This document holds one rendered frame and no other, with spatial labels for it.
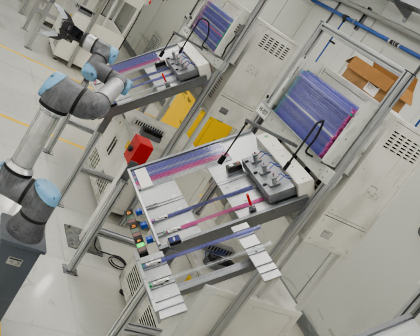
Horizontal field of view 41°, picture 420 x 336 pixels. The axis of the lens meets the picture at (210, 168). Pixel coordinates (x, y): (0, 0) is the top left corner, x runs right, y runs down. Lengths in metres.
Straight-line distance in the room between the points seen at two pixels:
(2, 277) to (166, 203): 0.81
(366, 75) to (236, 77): 1.06
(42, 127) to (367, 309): 2.68
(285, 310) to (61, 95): 1.59
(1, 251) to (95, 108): 0.68
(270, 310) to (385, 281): 1.31
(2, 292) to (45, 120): 0.74
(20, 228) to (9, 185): 0.18
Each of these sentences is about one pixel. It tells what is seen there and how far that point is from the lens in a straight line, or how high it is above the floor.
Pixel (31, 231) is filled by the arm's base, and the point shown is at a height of 0.60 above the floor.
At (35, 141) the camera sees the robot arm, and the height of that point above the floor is 0.93.
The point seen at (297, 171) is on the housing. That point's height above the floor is 1.27.
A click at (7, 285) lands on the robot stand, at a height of 0.34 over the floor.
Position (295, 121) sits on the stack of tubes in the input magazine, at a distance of 2.77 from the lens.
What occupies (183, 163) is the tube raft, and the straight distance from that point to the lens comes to 2.94.
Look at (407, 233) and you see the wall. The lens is 4.06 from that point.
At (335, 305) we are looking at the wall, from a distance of 4.30.
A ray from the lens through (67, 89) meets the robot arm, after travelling 2.14.
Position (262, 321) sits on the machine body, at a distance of 2.99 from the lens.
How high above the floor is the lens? 1.78
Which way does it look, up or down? 16 degrees down
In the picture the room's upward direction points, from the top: 34 degrees clockwise
